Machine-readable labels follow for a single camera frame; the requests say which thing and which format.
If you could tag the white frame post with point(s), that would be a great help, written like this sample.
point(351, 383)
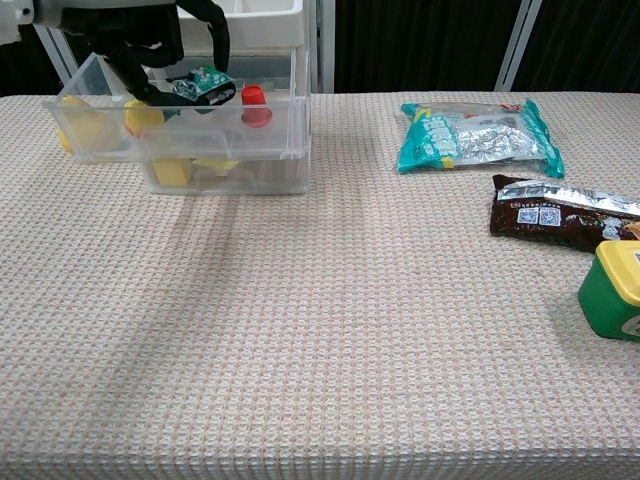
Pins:
point(55, 55)
point(320, 45)
point(517, 45)

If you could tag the small green candy packet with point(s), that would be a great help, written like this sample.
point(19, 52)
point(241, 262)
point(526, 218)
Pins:
point(202, 78)

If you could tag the red capped small bottle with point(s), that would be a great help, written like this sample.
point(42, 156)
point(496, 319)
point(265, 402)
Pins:
point(256, 107)

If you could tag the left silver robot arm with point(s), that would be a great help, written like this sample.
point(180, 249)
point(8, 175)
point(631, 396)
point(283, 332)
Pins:
point(15, 20)

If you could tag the beige waffle tablecloth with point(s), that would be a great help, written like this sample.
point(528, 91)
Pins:
point(300, 325)

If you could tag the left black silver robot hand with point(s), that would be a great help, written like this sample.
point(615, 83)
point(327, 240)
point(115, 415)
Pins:
point(140, 35)

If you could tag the brown snack bag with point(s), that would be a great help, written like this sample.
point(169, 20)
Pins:
point(555, 220)

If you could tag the white plastic drawer unit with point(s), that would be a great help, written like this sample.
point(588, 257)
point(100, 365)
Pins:
point(260, 25)

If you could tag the yellow rubber duck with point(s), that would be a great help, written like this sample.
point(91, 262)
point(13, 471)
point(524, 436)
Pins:
point(142, 117)

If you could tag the teal silver snack bag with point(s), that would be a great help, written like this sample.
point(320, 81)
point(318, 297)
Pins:
point(475, 140)

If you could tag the green tub yellow lid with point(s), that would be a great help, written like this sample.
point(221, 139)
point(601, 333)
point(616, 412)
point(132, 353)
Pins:
point(612, 295)

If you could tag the black curtain panel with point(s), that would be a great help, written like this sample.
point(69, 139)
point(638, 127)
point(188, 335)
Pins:
point(80, 50)
point(25, 70)
point(585, 45)
point(425, 45)

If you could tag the flat yellow piece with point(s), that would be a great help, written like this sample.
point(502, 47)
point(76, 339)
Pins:
point(215, 163)

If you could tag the clear plastic drawer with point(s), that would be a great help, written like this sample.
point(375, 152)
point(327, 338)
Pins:
point(250, 142)
point(275, 175)

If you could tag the yellow plastic block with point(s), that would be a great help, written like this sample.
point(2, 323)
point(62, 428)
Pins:
point(172, 172)

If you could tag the yellow pear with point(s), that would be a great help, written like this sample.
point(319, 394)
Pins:
point(87, 127)

